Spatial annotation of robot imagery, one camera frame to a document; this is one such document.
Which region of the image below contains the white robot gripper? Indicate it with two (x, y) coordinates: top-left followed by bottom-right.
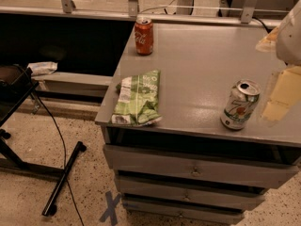
(255, 0), (301, 121)

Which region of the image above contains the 7up soda can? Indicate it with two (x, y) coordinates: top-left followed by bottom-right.
(220, 79), (261, 130)

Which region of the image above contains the red coca-cola can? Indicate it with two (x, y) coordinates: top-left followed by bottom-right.
(135, 17), (153, 56)

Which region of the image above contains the top grey drawer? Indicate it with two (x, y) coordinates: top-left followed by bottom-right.
(103, 145), (298, 188)

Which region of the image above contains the grey drawer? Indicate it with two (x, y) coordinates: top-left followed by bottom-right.
(122, 197), (244, 224)
(115, 175), (264, 210)
(103, 145), (298, 188)

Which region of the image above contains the grey drawer cabinet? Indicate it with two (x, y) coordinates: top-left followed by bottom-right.
(96, 24), (301, 214)

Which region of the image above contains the green chip bag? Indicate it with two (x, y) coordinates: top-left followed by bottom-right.
(110, 70), (162, 126)

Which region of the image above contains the middle grey drawer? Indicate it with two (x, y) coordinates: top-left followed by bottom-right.
(115, 175), (264, 210)

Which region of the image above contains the bottom grey drawer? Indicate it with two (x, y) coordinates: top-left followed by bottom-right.
(122, 197), (244, 224)

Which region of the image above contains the blue tape cross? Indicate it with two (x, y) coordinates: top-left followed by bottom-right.
(100, 191), (121, 226)

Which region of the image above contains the crumpled white wrapper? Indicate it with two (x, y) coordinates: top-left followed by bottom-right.
(28, 61), (57, 76)

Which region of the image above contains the black rolling stand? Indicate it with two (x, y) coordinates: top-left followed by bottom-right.
(0, 64), (87, 217)

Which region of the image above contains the black cable behind cabinet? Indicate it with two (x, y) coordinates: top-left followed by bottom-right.
(252, 16), (271, 34)

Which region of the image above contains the metal railing frame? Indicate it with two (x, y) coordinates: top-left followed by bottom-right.
(0, 0), (280, 27)

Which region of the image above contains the black cable on floor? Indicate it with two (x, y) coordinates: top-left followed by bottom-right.
(15, 64), (86, 226)

